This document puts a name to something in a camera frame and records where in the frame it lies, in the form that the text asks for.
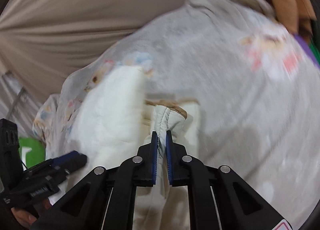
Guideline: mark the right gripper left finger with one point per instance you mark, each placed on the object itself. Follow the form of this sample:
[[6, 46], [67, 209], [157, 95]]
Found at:
[[105, 199]]

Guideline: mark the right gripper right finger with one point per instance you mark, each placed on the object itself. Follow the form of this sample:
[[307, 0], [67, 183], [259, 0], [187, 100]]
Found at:
[[218, 198]]

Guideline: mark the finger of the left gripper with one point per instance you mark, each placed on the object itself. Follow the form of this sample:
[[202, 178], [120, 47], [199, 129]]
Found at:
[[70, 162]]

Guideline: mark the cream quilted jacket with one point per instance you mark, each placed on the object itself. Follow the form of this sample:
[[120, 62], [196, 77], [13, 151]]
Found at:
[[109, 126]]

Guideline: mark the person left hand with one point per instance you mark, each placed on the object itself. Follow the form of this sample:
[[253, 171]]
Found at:
[[25, 218]]

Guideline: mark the green plastic bag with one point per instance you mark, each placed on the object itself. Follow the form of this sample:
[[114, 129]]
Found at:
[[31, 151]]

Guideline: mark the grey floral blanket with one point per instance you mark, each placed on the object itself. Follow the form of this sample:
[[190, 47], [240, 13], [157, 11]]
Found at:
[[257, 90]]

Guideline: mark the beige curtain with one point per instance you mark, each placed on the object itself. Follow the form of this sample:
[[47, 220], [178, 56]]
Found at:
[[44, 41]]

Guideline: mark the green cloth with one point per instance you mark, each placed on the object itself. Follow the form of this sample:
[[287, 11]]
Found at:
[[315, 51]]

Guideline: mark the purple cloth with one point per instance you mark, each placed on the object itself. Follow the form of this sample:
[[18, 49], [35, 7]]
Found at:
[[306, 49]]

